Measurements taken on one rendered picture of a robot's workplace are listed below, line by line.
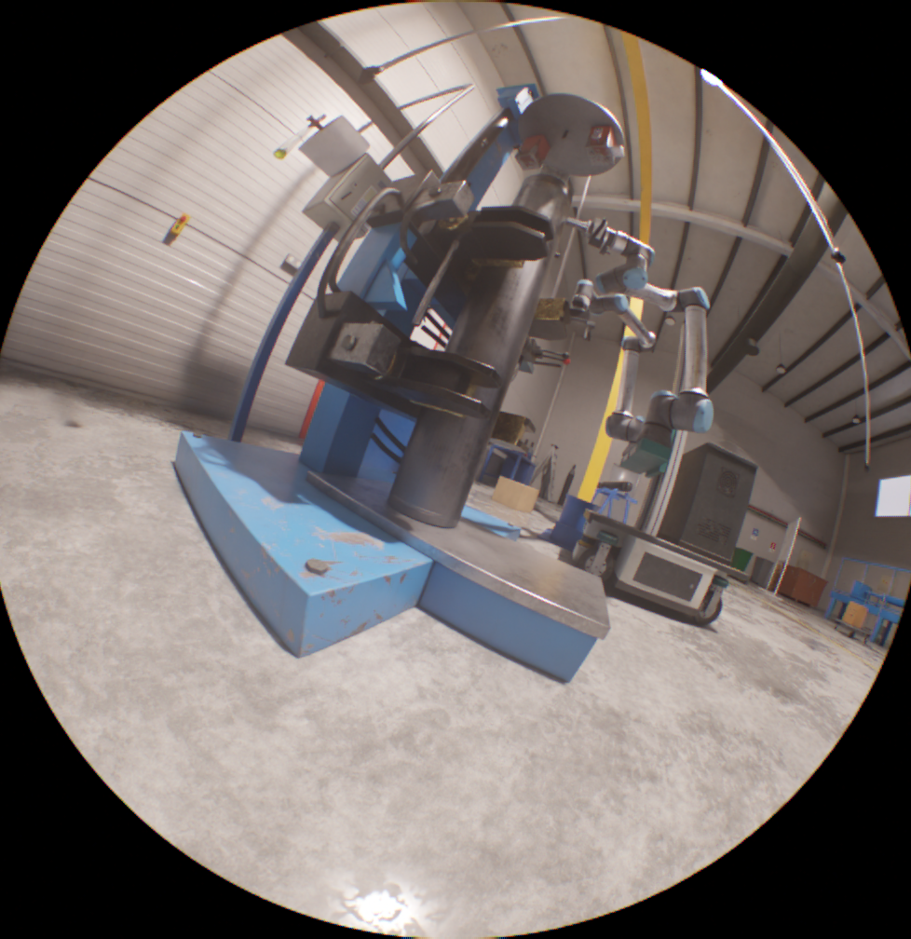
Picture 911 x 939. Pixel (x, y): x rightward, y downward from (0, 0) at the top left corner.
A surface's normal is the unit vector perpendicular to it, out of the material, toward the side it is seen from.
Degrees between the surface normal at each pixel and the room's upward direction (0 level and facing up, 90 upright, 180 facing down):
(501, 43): 174
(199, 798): 0
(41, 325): 90
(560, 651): 90
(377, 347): 90
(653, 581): 90
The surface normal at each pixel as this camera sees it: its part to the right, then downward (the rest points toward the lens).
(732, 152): -0.25, 0.97
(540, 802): 0.35, -0.94
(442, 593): -0.41, -0.11
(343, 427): 0.84, 0.33
